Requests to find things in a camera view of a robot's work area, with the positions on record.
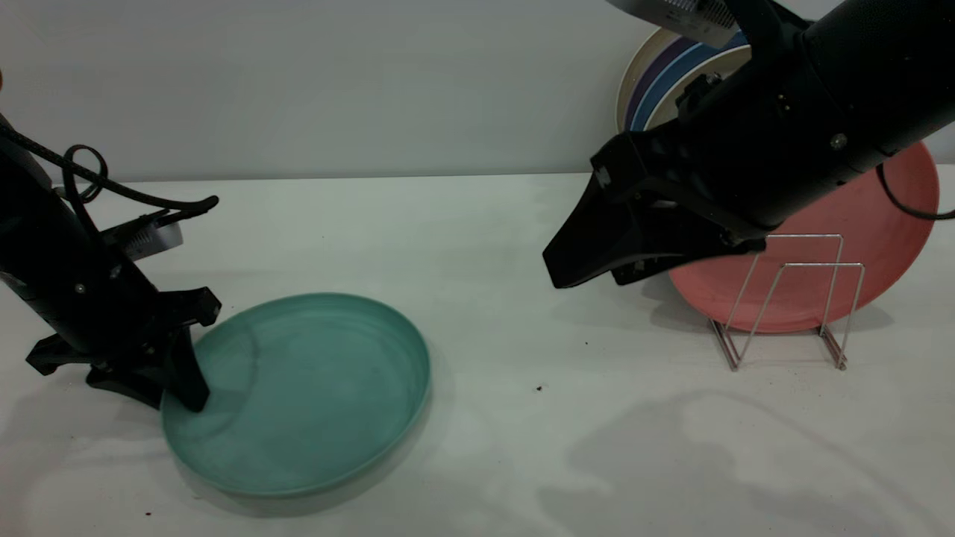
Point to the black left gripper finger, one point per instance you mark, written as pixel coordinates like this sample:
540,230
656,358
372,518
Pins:
186,373
127,380

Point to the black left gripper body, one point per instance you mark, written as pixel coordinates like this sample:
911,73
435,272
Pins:
104,321

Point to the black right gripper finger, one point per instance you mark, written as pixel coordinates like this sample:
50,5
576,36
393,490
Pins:
671,265
619,239

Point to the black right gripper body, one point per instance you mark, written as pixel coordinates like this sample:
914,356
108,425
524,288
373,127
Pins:
761,149

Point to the green round plate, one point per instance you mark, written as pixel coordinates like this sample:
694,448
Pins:
313,388

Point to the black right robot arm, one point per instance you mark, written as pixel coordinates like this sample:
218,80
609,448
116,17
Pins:
895,60

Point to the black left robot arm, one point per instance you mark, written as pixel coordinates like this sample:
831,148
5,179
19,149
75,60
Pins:
37,216

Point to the blue round plate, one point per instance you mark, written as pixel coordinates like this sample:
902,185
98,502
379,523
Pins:
675,71

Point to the dark purple round plate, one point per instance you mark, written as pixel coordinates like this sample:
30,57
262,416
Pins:
658,63

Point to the pink round plate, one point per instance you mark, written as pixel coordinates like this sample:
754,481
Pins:
880,224

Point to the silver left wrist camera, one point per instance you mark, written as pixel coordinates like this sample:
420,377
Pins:
149,239

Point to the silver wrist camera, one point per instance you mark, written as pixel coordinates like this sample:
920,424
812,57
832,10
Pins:
686,15
149,239

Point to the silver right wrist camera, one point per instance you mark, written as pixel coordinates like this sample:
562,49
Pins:
686,15

